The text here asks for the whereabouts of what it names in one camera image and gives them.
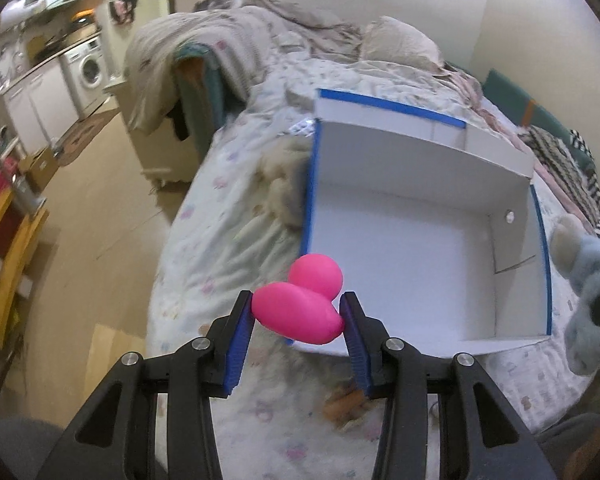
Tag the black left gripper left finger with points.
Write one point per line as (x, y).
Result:
(151, 418)

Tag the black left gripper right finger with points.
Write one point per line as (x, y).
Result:
(481, 436)

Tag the light blue plush toy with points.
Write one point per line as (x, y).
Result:
(576, 257)

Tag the orange brown soft toy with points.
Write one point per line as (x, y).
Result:
(345, 404)

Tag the patterned white bed blanket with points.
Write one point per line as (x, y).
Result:
(223, 240)

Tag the striped black white cloth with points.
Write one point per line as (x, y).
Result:
(572, 166)

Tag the cream fluffy plush toy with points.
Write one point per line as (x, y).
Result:
(283, 169)

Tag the green headboard cushion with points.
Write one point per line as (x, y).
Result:
(523, 111)

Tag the cardboard box on floor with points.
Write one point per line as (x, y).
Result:
(38, 169)

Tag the yellow wooden chair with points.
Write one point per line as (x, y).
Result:
(18, 243)

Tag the white washing machine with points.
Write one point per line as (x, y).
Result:
(86, 74)

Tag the beige quilt over chair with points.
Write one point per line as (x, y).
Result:
(235, 42)

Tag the beige pillow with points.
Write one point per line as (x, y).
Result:
(390, 40)

